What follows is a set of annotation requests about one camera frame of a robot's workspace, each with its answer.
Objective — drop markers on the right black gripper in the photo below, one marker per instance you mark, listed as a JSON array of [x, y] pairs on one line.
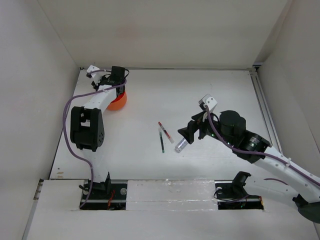
[[188, 132]]

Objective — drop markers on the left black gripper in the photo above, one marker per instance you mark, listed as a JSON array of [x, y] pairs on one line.
[[103, 78]]

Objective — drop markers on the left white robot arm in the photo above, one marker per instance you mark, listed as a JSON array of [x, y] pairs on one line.
[[87, 130]]

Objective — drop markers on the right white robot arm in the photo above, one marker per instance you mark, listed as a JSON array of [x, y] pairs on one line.
[[294, 186]]

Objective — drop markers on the clear spray bottle blue nozzle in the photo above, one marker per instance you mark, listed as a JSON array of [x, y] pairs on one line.
[[181, 145]]

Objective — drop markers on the red pen refill with white end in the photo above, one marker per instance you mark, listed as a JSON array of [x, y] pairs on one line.
[[166, 132]]

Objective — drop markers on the orange round compartment organizer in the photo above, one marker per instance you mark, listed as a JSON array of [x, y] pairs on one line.
[[118, 103]]

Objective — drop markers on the green pen refill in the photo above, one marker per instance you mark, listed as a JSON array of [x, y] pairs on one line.
[[161, 140]]

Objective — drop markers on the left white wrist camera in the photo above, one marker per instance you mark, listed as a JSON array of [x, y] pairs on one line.
[[95, 74]]

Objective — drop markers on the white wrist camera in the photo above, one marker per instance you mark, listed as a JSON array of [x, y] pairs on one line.
[[207, 101], [95, 74]]

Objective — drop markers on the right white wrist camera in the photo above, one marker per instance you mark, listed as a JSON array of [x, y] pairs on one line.
[[207, 101]]

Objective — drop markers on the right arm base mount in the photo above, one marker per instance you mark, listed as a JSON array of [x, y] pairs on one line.
[[228, 199]]

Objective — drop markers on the aluminium rail right edge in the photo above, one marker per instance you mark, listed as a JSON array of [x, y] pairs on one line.
[[264, 108]]

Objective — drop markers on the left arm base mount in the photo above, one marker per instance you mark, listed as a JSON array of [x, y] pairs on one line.
[[116, 200]]

